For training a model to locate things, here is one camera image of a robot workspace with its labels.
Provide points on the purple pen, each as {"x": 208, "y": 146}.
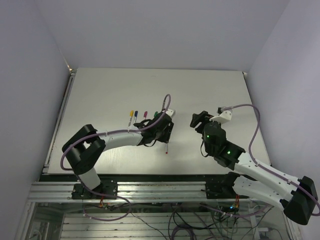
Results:
{"x": 144, "y": 118}

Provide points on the red pen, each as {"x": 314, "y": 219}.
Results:
{"x": 166, "y": 148}

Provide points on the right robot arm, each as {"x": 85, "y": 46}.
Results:
{"x": 296, "y": 197}

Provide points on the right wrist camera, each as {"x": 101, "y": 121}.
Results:
{"x": 224, "y": 116}

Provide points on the blue pen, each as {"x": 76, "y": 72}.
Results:
{"x": 135, "y": 119}

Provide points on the yellow pen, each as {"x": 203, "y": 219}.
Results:
{"x": 130, "y": 121}

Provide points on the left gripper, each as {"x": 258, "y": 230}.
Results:
{"x": 166, "y": 136}

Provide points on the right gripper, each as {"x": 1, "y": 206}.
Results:
{"x": 203, "y": 117}

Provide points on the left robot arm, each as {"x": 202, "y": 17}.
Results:
{"x": 83, "y": 150}

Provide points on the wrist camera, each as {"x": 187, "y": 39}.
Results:
{"x": 170, "y": 112}
{"x": 224, "y": 116}

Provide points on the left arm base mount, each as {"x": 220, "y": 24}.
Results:
{"x": 106, "y": 190}

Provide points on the aluminium frame rail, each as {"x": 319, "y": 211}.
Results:
{"x": 135, "y": 192}

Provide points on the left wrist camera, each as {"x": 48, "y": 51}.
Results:
{"x": 170, "y": 112}

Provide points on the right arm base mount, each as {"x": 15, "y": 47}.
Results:
{"x": 221, "y": 186}

